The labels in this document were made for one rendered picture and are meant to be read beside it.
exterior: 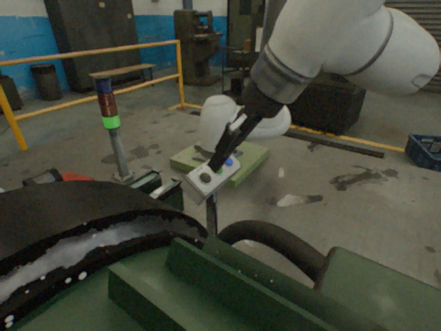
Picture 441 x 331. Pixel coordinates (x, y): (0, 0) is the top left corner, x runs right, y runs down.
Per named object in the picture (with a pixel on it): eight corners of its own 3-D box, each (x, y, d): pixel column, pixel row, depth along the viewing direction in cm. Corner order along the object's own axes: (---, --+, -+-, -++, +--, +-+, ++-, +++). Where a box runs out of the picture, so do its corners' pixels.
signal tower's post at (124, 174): (122, 183, 109) (98, 80, 88) (110, 176, 113) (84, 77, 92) (137, 174, 115) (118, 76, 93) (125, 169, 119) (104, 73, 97)
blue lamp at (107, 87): (102, 94, 92) (99, 81, 89) (92, 92, 95) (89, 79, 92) (116, 91, 96) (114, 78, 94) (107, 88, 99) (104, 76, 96)
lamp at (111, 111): (107, 118, 96) (105, 107, 94) (98, 116, 99) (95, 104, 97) (121, 114, 100) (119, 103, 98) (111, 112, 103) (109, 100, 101)
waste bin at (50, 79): (57, 94, 517) (47, 62, 486) (68, 97, 499) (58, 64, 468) (36, 99, 489) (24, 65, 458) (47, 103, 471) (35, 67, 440)
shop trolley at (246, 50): (271, 99, 487) (277, 40, 436) (237, 109, 438) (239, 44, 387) (251, 93, 522) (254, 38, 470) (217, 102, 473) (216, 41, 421)
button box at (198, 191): (198, 206, 64) (206, 195, 60) (178, 185, 65) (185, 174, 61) (235, 175, 76) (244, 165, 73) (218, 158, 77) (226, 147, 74)
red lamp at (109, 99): (105, 107, 94) (102, 94, 92) (95, 104, 97) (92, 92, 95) (119, 103, 98) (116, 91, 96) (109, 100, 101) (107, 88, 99)
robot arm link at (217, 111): (198, 138, 124) (196, 92, 113) (235, 136, 127) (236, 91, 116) (202, 154, 110) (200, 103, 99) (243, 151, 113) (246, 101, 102)
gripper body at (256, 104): (266, 69, 48) (241, 106, 54) (242, 78, 42) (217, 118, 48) (296, 96, 47) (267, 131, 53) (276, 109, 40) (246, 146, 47)
